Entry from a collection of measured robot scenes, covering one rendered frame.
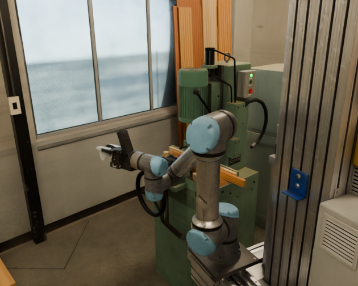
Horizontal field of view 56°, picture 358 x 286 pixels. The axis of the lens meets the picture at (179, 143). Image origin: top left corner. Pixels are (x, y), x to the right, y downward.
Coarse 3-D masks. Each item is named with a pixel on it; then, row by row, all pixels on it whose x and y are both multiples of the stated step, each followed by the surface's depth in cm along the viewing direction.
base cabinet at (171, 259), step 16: (240, 192) 222; (256, 192) 235; (176, 208) 214; (240, 208) 227; (160, 224) 233; (176, 224) 217; (240, 224) 232; (160, 240) 238; (176, 240) 222; (240, 240) 237; (160, 256) 243; (176, 256) 226; (160, 272) 249; (176, 272) 231
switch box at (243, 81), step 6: (240, 72) 205; (246, 72) 203; (252, 72) 207; (240, 78) 207; (246, 78) 204; (252, 78) 208; (240, 84) 208; (246, 84) 206; (252, 84) 209; (240, 90) 209; (246, 90) 207; (252, 90) 211; (240, 96) 210; (246, 96) 209
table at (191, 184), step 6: (162, 156) 232; (192, 174) 203; (186, 180) 199; (192, 180) 195; (174, 186) 195; (180, 186) 196; (186, 186) 199; (192, 186) 196; (222, 186) 188; (228, 186) 191; (234, 186) 194; (222, 192) 188; (228, 192) 192
